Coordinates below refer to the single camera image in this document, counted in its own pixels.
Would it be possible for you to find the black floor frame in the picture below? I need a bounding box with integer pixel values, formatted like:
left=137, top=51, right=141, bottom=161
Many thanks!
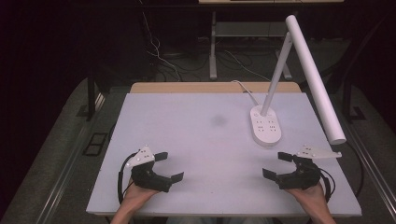
left=81, top=132, right=108, bottom=158

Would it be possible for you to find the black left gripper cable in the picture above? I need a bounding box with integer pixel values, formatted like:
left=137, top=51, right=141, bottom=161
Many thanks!
left=117, top=151, right=138, bottom=205

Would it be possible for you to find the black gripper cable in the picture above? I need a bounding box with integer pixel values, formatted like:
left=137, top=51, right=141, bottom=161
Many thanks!
left=117, top=151, right=138, bottom=205
left=318, top=167, right=337, bottom=203

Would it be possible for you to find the white table sheet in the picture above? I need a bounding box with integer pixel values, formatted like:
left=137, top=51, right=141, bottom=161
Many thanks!
left=86, top=91, right=363, bottom=218

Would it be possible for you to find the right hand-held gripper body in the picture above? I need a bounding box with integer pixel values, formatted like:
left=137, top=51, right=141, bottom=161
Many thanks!
left=276, top=145, right=343, bottom=191

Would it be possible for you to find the person's left hand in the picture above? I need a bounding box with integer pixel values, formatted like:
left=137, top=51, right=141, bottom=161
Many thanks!
left=121, top=181, right=161, bottom=214

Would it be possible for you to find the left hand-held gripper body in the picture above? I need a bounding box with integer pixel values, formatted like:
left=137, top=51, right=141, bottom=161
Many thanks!
left=125, top=145, right=173, bottom=193

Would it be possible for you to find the black cable beside table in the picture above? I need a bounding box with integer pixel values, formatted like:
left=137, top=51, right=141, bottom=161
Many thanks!
left=345, top=141, right=365, bottom=200

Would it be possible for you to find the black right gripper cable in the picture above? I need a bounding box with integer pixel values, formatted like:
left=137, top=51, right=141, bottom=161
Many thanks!
left=318, top=167, right=337, bottom=203

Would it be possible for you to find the white desk lamp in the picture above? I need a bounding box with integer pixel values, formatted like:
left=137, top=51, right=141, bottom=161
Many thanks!
left=249, top=14, right=347, bottom=148

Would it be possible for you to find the white lamp cable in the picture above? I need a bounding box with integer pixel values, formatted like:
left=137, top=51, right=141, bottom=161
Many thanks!
left=230, top=79, right=261, bottom=107

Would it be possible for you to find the grey metal desk frame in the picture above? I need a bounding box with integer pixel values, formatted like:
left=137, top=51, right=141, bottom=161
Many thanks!
left=209, top=11, right=294, bottom=81

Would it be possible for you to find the person's right hand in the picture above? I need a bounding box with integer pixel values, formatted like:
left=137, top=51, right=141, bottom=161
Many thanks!
left=285, top=182, right=329, bottom=216

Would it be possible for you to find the black metal stand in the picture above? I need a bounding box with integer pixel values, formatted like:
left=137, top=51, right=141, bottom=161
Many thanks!
left=77, top=73, right=97, bottom=122
left=341, top=77, right=368, bottom=123

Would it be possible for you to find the white floor cable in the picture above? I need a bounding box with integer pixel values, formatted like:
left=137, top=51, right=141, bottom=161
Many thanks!
left=136, top=0, right=182, bottom=82

